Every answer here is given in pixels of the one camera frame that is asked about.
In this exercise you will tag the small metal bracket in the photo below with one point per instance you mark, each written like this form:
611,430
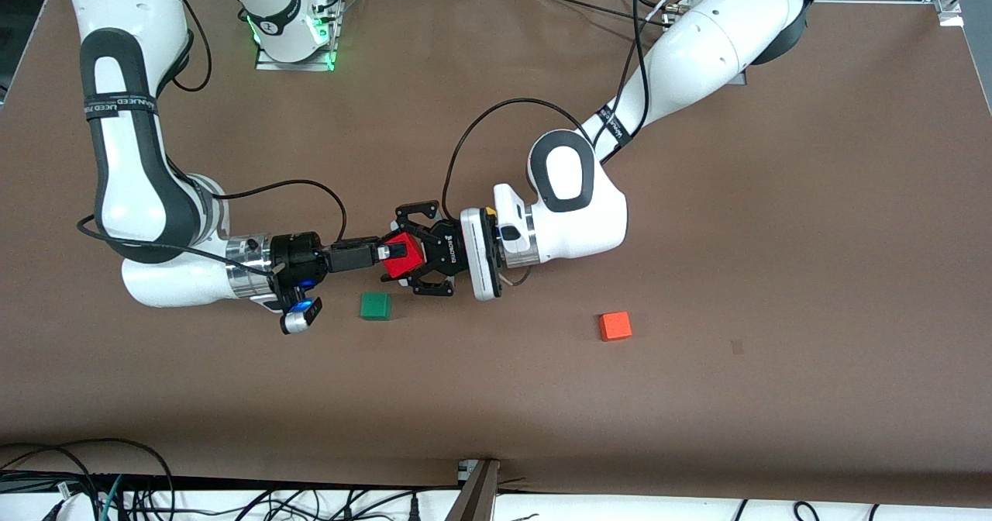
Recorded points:
465,470

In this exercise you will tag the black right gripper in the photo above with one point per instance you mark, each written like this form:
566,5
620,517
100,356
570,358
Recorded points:
299,257

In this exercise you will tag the grey metal post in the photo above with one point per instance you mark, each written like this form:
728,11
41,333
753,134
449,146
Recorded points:
477,498

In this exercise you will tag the orange wooden block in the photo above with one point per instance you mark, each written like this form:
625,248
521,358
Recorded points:
615,326

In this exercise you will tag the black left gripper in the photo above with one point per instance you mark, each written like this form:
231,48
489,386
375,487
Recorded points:
448,253

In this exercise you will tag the red wooden block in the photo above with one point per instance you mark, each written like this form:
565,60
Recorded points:
409,267

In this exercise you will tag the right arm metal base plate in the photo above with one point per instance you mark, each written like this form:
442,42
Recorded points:
271,65

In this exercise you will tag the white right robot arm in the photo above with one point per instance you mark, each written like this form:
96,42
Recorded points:
132,195

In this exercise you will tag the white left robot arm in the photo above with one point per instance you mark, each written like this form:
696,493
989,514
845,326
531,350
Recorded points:
581,226

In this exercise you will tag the green wooden block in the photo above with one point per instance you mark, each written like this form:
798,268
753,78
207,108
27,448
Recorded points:
375,306

